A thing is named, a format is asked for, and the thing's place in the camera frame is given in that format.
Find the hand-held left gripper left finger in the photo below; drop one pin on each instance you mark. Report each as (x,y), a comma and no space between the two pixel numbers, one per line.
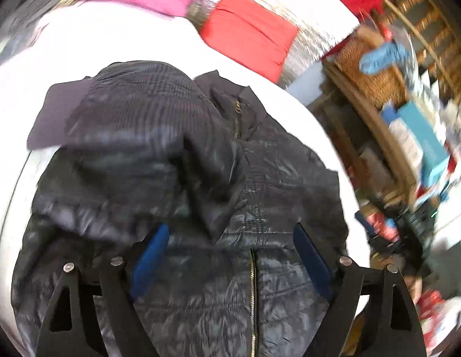
(152,253)

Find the black quilted jacket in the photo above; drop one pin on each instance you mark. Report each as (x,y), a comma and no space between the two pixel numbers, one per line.
(200,178)

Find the white bed sheet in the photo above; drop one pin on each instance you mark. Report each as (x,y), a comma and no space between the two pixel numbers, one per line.
(115,37)

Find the light blue cloth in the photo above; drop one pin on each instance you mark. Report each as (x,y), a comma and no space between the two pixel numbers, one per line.
(385,55)

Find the silver foil wall mat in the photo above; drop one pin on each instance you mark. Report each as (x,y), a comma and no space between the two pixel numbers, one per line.
(308,15)

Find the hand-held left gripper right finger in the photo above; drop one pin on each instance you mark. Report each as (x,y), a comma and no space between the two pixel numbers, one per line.
(308,253)

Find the red pillow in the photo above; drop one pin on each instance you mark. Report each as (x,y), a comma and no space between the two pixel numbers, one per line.
(249,33)

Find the rattan wooden shelf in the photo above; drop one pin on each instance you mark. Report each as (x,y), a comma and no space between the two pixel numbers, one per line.
(368,78)

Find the teal cardboard box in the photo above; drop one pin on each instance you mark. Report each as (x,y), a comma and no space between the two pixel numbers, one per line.
(426,141)

